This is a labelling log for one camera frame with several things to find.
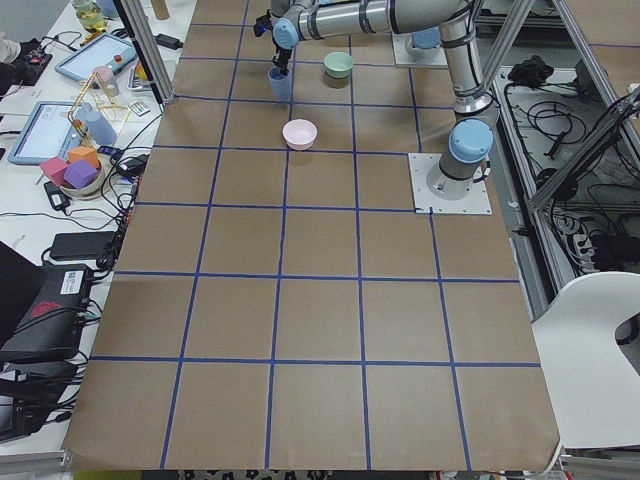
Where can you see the white remote control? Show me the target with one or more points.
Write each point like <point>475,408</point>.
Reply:
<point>139,108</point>

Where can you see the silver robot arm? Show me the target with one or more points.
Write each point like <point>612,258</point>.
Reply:
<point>425,39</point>
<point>429,27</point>

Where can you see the white chair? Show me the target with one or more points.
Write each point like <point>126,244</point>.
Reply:
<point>594,389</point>

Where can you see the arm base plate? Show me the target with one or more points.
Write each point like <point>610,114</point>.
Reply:
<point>403,57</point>
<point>434,193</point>

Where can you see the pale pink cup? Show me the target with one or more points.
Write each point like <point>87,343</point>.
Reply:
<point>105,79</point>

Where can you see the bowl of coloured blocks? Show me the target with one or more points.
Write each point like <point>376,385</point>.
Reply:
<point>80,176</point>

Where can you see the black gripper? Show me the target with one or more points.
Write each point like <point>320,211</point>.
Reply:
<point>283,54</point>

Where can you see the black power brick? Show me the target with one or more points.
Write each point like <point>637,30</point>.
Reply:
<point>168,41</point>

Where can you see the pink bowl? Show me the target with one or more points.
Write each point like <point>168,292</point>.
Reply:
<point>299,134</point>

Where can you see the teach pendant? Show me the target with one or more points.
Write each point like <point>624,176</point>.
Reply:
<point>47,133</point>
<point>104,50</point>

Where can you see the black power adapter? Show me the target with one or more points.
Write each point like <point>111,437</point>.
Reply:
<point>80,245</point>

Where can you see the teach pendant near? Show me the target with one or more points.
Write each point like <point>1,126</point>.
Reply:
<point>47,133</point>

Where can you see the blue cup on rack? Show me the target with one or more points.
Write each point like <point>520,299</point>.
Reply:
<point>101,130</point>

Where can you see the gold wire rack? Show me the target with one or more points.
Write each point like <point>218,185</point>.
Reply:
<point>91,97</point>

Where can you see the mint green bowl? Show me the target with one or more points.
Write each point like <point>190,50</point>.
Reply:
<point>338,65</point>

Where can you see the black computer box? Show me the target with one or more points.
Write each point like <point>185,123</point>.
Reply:
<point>51,327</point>

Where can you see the blue cup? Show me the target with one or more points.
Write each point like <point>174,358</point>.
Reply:
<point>280,81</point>
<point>101,130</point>

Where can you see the teach pendant far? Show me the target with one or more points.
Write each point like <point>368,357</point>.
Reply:
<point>104,50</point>

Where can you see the aluminium frame post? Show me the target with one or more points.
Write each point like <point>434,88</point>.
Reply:
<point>135,22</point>

